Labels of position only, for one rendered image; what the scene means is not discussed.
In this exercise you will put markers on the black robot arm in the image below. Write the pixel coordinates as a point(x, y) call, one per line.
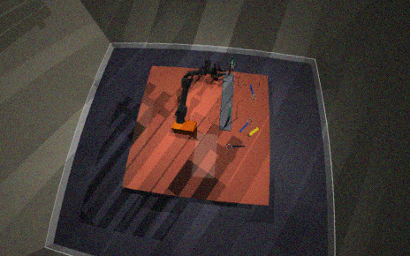
point(186, 83)

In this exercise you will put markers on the yellow flat bar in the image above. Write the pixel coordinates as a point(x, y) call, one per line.
point(253, 131)

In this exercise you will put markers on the thin black wire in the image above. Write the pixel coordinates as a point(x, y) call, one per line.
point(226, 105)

